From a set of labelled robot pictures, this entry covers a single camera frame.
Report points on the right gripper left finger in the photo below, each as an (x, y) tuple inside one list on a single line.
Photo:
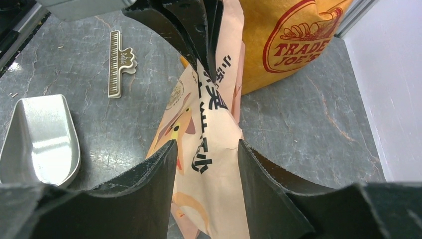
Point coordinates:
[(134, 205)]

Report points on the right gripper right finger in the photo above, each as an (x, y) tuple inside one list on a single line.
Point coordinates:
[(282, 205)]

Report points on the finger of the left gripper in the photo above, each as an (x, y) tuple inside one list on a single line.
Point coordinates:
[(182, 23), (214, 10)]

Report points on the pink cat litter bag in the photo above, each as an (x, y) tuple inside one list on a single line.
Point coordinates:
[(202, 116)]

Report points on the metal litter scoop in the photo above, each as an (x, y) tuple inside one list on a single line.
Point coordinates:
[(41, 144)]

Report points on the wooden bag clip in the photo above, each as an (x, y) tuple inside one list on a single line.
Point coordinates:
[(120, 61)]

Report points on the aluminium frame rail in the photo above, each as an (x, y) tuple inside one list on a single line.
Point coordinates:
[(19, 21)]

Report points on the orange cloth bag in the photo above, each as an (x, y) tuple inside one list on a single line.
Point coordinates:
[(272, 39)]

